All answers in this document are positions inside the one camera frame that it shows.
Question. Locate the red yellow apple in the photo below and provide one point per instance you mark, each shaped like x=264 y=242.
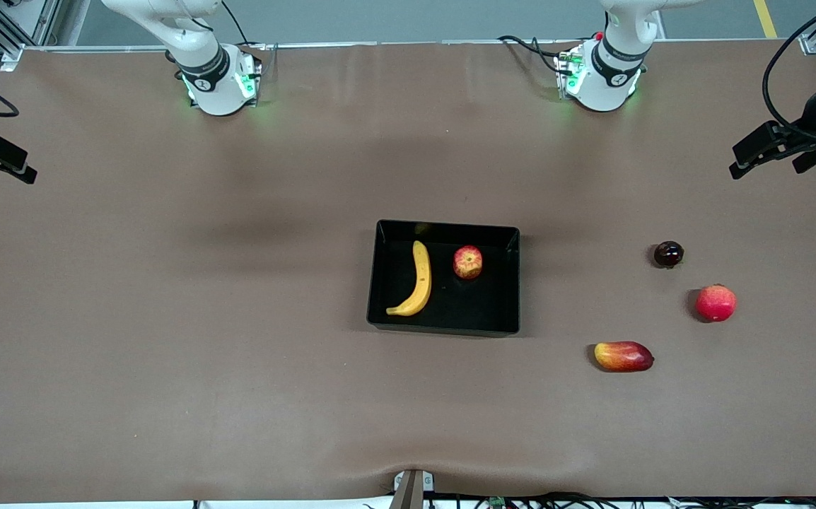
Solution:
x=467 y=263

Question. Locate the brown table cover mat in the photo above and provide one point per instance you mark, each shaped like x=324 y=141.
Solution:
x=167 y=389

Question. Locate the black plastic box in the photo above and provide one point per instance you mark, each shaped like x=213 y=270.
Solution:
x=479 y=304

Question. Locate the yellow banana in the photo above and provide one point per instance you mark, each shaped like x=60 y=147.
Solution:
x=422 y=279

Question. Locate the red yellow mango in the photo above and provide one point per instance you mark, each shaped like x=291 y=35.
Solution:
x=624 y=357

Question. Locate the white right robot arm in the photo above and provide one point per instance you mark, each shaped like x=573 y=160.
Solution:
x=213 y=92

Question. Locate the dark purple mangosteen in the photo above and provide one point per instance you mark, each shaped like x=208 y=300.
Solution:
x=668 y=254

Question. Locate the red round peach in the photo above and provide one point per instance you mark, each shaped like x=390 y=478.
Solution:
x=715 y=304

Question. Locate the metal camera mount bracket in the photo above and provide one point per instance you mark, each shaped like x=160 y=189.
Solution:
x=411 y=489

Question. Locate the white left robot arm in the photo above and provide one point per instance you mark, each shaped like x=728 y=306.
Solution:
x=602 y=85

